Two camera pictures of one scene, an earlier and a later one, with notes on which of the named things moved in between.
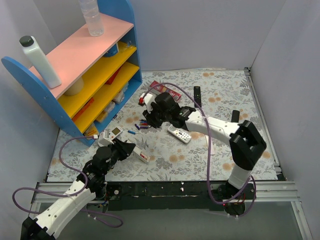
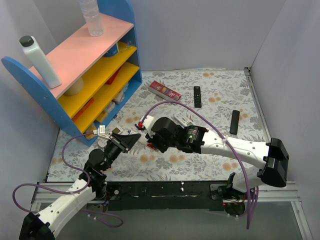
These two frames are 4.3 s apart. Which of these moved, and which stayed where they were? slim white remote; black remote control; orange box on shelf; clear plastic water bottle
Moved: slim white remote
Stayed: clear plastic water bottle; orange box on shelf; black remote control
